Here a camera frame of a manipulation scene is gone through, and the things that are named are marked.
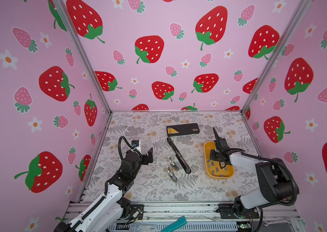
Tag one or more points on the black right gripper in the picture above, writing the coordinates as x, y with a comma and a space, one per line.
211, 154

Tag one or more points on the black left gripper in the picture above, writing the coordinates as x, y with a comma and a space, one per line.
145, 158

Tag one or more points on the beige staple box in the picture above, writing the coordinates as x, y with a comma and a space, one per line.
171, 175
173, 164

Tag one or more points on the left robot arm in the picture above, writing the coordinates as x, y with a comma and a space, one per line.
111, 205

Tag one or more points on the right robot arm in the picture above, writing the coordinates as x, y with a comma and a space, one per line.
276, 183

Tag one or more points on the yellow plastic tray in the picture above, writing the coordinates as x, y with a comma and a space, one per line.
213, 168

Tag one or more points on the black flat tool case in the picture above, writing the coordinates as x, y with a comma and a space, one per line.
182, 129

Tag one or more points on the teal plastic tool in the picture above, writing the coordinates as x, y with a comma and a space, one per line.
175, 225

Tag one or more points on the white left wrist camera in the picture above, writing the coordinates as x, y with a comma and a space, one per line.
136, 145

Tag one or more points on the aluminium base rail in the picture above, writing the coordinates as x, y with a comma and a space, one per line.
204, 211

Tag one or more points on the grey slotted cable duct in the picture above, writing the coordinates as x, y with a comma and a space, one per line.
228, 226

